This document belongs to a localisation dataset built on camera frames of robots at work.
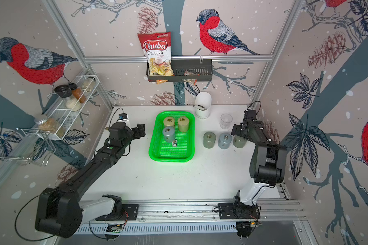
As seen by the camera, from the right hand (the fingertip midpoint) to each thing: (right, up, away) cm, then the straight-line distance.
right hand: (241, 132), depth 95 cm
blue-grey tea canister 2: (-12, -5, -4) cm, 13 cm away
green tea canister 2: (-2, -6, -2) cm, 6 cm away
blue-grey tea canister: (-46, -1, 0) cm, 46 cm away
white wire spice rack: (-101, -2, -29) cm, 105 cm away
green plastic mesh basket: (-37, -12, 0) cm, 39 cm away
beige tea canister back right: (-37, +7, +5) cm, 38 cm away
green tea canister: (-21, -4, -3) cm, 21 cm away
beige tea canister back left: (-46, +7, +5) cm, 47 cm away
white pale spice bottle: (-91, +28, -10) cm, 96 cm away
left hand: (-61, +7, -11) cm, 62 cm away
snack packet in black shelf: (-30, +32, -5) cm, 44 cm away
